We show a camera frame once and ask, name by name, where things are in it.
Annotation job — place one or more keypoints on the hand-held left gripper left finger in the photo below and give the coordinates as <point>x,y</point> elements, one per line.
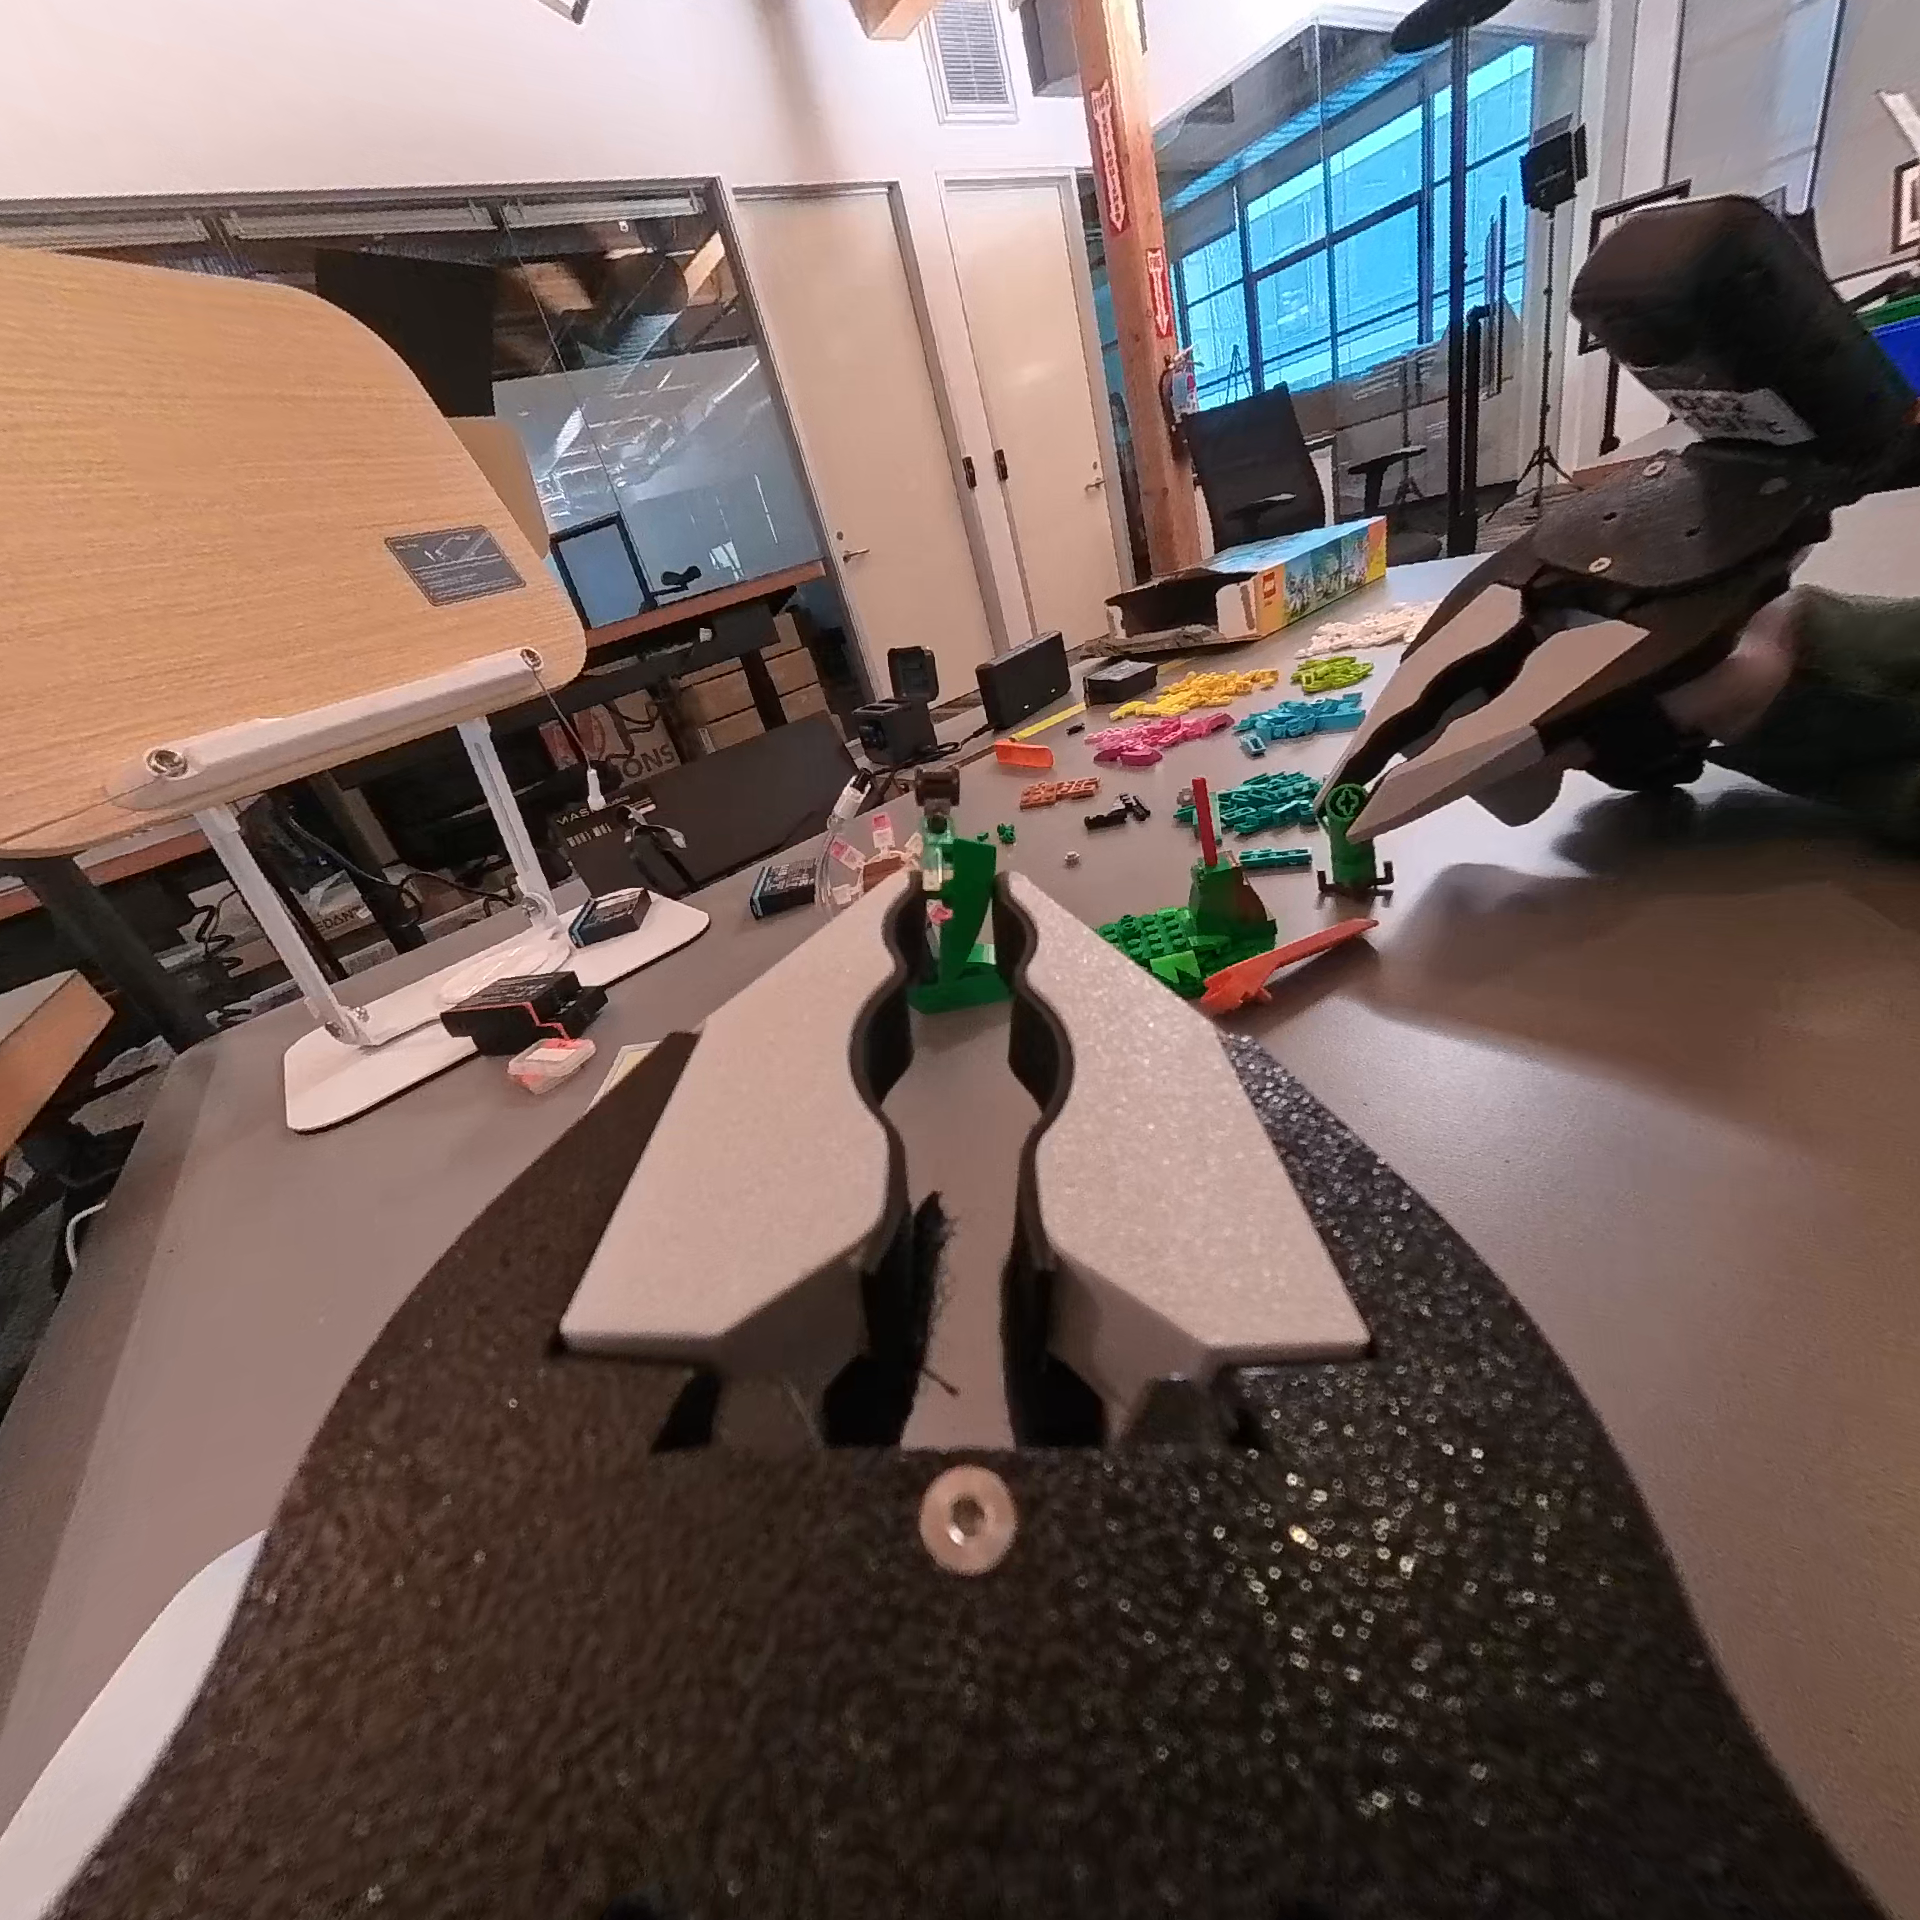
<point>736,1157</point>

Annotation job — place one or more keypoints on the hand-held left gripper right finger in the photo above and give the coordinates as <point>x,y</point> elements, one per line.
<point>1184,1157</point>

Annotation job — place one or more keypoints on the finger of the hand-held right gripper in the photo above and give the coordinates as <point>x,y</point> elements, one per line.
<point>1514,737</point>
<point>1463,632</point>

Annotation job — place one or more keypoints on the green lego cylinder piece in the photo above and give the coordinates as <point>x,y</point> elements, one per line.
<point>1356,861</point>

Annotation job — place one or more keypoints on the green lego base build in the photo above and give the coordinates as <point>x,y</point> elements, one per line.
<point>1184,939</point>

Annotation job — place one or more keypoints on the green lego stem assembly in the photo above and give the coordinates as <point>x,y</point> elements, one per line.
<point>961,946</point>

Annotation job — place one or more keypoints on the pile of white lego pieces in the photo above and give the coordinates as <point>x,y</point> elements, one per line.
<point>1367,629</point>

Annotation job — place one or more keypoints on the lego instruction booklet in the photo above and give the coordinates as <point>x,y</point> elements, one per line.
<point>630,1070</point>

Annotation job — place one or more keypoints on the pile of lime lego pieces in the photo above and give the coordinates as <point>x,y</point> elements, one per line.
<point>1330,672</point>

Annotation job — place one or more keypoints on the lego set box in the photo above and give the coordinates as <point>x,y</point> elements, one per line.
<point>1304,578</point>

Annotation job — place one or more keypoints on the pile of cyan lego pieces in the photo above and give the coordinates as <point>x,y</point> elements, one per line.
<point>1301,723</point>

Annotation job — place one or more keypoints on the orange lego leaf piece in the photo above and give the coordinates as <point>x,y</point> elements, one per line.
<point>1291,960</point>

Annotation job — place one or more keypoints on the pile of teal lego pieces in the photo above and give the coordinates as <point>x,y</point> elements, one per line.
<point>1272,804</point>

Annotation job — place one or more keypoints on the pile of yellow lego pieces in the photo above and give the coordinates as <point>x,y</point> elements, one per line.
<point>1192,693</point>

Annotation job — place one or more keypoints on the pink lego flower assembly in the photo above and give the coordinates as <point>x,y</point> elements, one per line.
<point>843,869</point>

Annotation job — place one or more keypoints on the pile of pink lego pieces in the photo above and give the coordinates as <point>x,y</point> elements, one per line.
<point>1157,740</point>

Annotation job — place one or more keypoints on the small black lego pieces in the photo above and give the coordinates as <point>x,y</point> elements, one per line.
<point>1117,812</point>

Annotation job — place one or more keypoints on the pile of orange lego pieces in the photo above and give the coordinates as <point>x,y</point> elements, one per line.
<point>1059,794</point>

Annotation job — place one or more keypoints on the person's right hand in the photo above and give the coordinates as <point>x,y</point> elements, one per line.
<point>1753,661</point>

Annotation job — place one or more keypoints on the small pink clear case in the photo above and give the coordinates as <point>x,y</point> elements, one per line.
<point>544,1066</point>

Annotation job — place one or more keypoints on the black case red stripe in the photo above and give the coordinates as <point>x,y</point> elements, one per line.
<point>516,1007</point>

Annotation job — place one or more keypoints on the black case blue edge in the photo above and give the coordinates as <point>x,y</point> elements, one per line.
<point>782,892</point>
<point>609,917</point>

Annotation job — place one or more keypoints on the black office chair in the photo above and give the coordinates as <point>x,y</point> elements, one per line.
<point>1253,464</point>

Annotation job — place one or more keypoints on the small black box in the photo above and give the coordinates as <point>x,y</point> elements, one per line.
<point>1117,685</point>

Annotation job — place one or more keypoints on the black flat case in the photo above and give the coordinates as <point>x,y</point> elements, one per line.
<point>719,794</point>

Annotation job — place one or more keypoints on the fire extinguisher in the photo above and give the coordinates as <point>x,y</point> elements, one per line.
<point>1178,390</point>

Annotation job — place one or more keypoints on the black speaker on tripod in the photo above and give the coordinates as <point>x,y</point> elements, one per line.
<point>1556,164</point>

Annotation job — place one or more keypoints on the orange brick separator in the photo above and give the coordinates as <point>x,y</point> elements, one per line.
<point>1025,747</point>

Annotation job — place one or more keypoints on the black charger box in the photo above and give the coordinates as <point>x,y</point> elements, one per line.
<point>1022,679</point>

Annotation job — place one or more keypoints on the wooden pillar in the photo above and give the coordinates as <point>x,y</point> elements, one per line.
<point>1146,301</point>

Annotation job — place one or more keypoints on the large window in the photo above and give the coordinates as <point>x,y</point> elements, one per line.
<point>1319,196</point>

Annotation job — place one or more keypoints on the stack of cardboard boxes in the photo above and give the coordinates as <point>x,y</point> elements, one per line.
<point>750,685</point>

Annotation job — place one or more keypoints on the white door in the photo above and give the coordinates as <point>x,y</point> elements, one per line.
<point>1033,390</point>
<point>856,422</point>

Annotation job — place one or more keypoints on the black charger dock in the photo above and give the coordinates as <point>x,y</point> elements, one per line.
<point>909,676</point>

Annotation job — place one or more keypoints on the wooden office desk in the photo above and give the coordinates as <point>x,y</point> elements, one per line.
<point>703,597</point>

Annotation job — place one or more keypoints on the black monitor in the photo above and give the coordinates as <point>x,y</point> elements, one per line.
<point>586,568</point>

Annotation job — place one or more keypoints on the wooden board white stand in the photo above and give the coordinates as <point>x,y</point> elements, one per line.
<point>226,526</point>

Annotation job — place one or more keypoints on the wall vent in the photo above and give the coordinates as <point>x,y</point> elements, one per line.
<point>970,54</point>

